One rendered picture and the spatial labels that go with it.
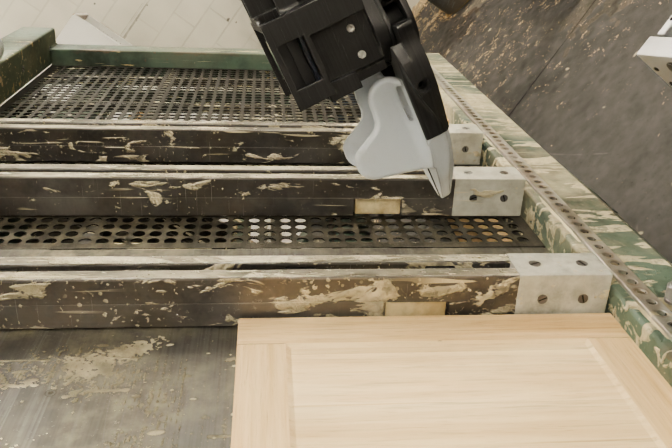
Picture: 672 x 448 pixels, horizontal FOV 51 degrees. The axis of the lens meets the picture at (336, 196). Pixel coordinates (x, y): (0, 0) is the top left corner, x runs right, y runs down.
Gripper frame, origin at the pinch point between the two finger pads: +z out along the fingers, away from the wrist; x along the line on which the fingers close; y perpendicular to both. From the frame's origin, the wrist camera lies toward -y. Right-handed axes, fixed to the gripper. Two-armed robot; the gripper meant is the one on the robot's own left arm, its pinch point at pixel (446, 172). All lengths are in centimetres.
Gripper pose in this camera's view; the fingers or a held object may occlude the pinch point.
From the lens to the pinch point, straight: 47.0
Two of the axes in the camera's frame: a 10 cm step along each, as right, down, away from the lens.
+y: -8.9, 4.5, -0.6
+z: 4.1, 8.5, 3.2
